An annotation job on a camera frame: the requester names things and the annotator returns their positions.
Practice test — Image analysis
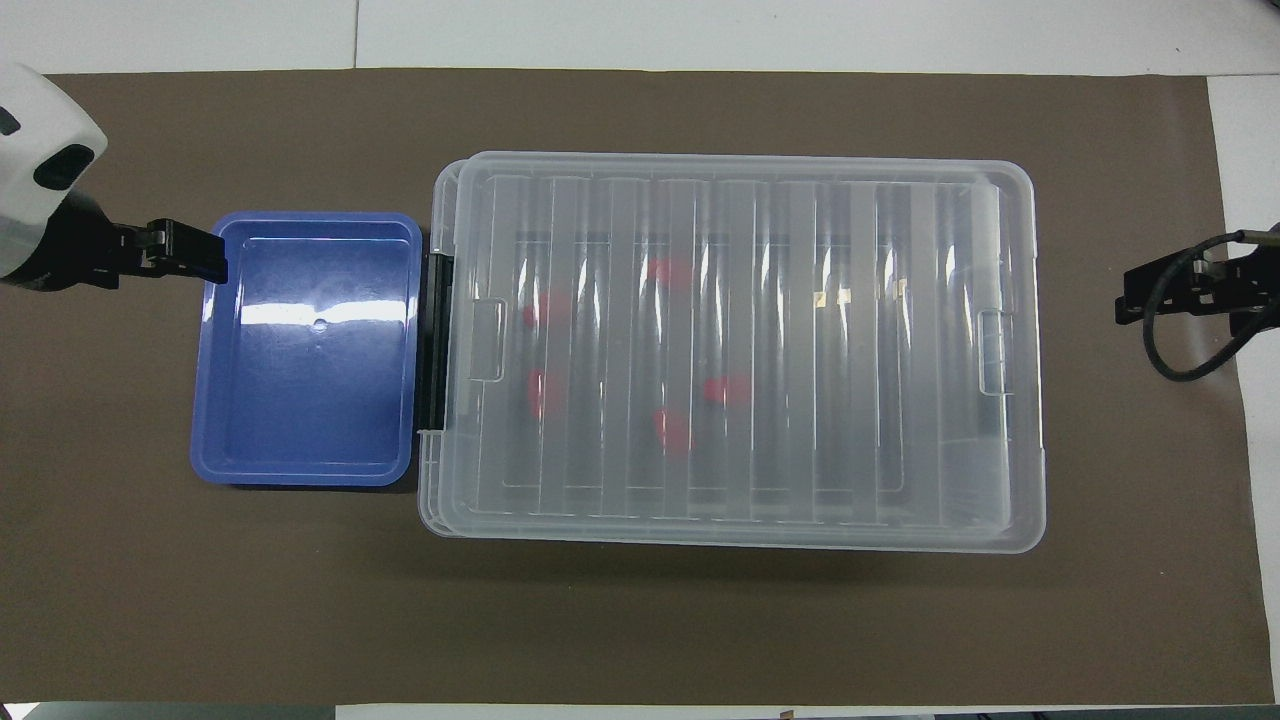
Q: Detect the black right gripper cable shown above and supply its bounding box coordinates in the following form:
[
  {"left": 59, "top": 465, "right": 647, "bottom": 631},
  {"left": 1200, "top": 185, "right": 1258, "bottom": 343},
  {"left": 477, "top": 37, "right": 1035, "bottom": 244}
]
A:
[{"left": 1143, "top": 230, "right": 1280, "bottom": 382}]

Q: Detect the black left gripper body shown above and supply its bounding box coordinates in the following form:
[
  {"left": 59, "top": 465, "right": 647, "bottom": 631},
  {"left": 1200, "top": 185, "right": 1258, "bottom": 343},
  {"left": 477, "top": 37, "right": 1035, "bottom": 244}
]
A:
[{"left": 5, "top": 193, "right": 166, "bottom": 293}]

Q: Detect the blue plastic tray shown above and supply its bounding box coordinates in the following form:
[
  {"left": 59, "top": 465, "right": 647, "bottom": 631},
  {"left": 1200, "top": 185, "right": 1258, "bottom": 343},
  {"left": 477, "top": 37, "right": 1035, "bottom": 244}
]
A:
[{"left": 190, "top": 211, "right": 425, "bottom": 488}]

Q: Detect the clear plastic storage box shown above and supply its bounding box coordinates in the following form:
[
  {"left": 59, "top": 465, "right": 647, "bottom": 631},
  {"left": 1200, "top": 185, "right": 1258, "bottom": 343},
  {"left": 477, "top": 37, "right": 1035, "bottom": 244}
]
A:
[{"left": 417, "top": 158, "right": 1043, "bottom": 541}]

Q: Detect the brown table mat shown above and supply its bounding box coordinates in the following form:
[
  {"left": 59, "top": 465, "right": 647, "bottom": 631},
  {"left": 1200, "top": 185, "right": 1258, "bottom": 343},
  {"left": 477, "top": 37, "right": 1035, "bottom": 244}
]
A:
[{"left": 0, "top": 68, "right": 1273, "bottom": 706}]

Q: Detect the black box latch handle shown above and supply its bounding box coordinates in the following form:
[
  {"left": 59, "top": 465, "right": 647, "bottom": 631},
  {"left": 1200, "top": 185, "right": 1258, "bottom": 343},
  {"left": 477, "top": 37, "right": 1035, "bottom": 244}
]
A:
[{"left": 417, "top": 250, "right": 458, "bottom": 433}]

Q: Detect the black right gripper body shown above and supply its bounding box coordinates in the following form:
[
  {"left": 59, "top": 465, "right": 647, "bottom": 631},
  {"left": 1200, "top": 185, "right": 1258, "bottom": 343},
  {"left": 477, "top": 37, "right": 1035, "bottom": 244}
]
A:
[{"left": 1200, "top": 228, "right": 1280, "bottom": 336}]

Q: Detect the clear ribbed box lid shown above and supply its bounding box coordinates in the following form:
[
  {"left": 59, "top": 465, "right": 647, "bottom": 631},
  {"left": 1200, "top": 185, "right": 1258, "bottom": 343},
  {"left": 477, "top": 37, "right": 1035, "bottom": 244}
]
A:
[{"left": 440, "top": 150, "right": 1048, "bottom": 553}]

